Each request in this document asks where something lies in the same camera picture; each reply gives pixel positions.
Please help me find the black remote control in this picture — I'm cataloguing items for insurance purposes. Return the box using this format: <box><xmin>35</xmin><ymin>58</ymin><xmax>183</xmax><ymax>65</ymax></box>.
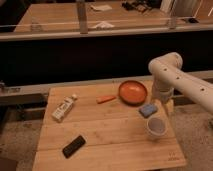
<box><xmin>62</xmin><ymin>135</ymin><xmax>86</xmax><ymax>158</ymax></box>

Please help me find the orange carrot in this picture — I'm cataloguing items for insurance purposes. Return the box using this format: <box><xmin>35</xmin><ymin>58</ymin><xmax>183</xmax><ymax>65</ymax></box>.
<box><xmin>96</xmin><ymin>95</ymin><xmax>116</xmax><ymax>104</ymax></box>

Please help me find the metal rail beam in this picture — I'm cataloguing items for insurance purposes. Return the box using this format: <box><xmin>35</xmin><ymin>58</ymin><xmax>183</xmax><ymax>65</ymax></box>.
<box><xmin>0</xmin><ymin>69</ymin><xmax>213</xmax><ymax>106</ymax></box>

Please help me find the wooden board table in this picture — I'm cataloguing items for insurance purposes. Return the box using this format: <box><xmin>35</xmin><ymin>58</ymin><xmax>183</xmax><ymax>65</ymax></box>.
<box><xmin>33</xmin><ymin>83</ymin><xmax>186</xmax><ymax>171</ymax></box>

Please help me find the vertical metal post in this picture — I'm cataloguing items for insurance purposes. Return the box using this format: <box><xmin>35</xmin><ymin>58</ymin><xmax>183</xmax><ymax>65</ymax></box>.
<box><xmin>76</xmin><ymin>0</ymin><xmax>88</xmax><ymax>34</ymax></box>

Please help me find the white plastic bottle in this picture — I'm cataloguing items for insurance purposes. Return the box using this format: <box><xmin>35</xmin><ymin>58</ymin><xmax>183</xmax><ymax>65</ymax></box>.
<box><xmin>52</xmin><ymin>94</ymin><xmax>77</xmax><ymax>122</ymax></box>

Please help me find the orange bowl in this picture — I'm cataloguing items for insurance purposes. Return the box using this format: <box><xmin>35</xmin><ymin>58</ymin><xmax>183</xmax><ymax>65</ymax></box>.
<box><xmin>118</xmin><ymin>80</ymin><xmax>147</xmax><ymax>105</ymax></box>

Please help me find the dark clutter on desk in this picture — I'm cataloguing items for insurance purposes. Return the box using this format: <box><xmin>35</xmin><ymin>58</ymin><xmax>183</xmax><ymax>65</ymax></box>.
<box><xmin>122</xmin><ymin>0</ymin><xmax>153</xmax><ymax>13</ymax></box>

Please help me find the crumpled white paper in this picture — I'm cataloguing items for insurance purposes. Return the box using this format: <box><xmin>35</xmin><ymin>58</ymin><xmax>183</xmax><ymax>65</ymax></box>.
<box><xmin>91</xmin><ymin>21</ymin><xmax>115</xmax><ymax>29</ymax></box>

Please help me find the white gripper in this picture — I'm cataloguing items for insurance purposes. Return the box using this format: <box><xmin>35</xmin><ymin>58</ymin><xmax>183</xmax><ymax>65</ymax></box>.
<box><xmin>152</xmin><ymin>88</ymin><xmax>174</xmax><ymax>103</ymax></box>

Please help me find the blue sponge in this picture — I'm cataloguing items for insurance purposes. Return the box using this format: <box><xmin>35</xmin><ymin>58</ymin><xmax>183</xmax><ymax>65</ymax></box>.
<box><xmin>139</xmin><ymin>104</ymin><xmax>158</xmax><ymax>118</ymax></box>

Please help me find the white paper sheet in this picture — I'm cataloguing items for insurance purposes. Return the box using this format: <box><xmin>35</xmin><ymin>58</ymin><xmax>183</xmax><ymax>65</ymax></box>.
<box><xmin>90</xmin><ymin>5</ymin><xmax>112</xmax><ymax>11</ymax></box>

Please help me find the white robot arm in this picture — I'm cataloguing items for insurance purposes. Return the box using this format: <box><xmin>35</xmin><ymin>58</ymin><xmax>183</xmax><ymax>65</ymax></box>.
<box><xmin>148</xmin><ymin>52</ymin><xmax>213</xmax><ymax>115</ymax></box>

